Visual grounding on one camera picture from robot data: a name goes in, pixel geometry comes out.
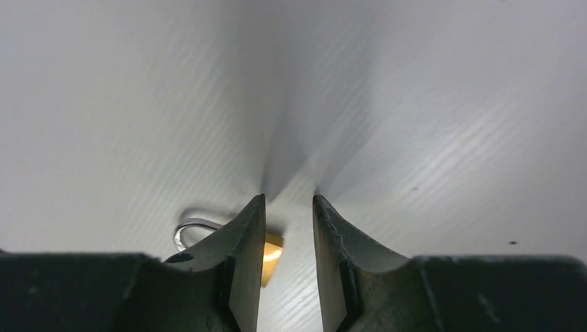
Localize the large brass padlock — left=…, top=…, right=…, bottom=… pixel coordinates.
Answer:
left=174, top=217, right=284, bottom=288

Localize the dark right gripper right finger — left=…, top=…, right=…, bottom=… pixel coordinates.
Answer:
left=312, top=195, right=586, bottom=331

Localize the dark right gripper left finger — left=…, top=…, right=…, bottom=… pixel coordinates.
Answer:
left=1, top=195, right=266, bottom=331

